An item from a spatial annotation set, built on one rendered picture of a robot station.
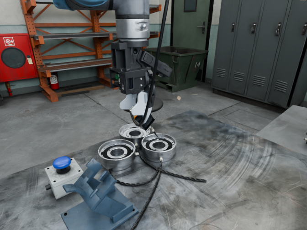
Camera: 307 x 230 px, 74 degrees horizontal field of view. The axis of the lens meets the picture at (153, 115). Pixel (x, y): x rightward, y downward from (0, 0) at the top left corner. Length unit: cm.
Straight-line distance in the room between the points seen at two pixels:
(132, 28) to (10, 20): 379
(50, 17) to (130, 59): 385
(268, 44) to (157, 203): 296
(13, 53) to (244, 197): 381
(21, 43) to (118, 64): 355
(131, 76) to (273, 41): 287
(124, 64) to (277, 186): 48
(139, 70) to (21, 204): 40
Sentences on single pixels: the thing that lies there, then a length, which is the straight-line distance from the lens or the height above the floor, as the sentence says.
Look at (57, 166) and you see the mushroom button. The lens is 53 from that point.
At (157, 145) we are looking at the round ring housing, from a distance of 65.
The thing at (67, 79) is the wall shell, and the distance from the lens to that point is 444.
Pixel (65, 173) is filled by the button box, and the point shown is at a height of 84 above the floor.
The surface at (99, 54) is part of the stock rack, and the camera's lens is 435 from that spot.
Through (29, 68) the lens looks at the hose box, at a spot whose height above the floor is 46.
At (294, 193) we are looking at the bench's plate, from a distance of 62.
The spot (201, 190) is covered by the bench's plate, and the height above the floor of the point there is 80.
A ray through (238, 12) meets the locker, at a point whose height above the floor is 129.
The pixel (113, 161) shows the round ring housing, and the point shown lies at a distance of 56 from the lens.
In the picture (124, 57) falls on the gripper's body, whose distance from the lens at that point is 49.
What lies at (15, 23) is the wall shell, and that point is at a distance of 421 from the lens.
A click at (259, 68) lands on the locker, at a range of 333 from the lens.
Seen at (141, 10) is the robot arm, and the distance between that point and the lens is 47.
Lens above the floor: 117
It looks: 25 degrees down
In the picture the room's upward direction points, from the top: straight up
